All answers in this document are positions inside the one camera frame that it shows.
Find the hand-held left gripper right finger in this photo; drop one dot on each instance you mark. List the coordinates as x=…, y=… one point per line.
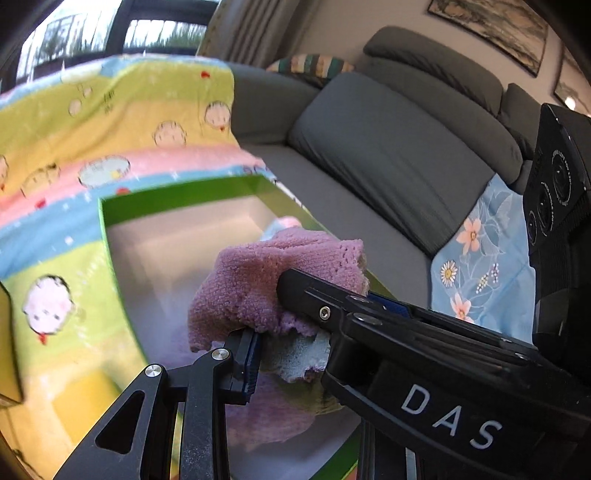
x=374, y=461

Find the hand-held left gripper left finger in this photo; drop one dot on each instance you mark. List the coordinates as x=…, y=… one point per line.
x=251, y=364

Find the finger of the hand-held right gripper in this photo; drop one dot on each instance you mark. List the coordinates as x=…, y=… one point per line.
x=314, y=300
x=388, y=303

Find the purple knit cloth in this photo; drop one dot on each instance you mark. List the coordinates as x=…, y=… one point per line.
x=258, y=281
x=272, y=415

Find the green cardboard box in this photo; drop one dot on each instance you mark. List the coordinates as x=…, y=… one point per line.
x=111, y=240

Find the blue floral cloth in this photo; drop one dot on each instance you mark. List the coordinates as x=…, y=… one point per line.
x=485, y=258

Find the grey sofa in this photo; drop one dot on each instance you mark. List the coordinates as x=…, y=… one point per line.
x=378, y=152

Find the striped pillow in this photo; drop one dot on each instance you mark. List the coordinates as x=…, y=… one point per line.
x=314, y=67

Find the black and yellow box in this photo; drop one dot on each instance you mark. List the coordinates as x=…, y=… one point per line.
x=9, y=346

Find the colourful cartoon printed blanket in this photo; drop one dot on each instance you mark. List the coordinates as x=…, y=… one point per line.
x=69, y=184

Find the grey curtain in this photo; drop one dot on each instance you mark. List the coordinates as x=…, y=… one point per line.
x=258, y=27

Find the black framed window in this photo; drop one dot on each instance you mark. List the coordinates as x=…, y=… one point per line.
x=115, y=18

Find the small framed wall painting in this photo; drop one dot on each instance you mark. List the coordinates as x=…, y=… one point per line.
x=570, y=92

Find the large framed wall painting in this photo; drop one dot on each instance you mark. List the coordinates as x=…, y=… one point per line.
x=489, y=27

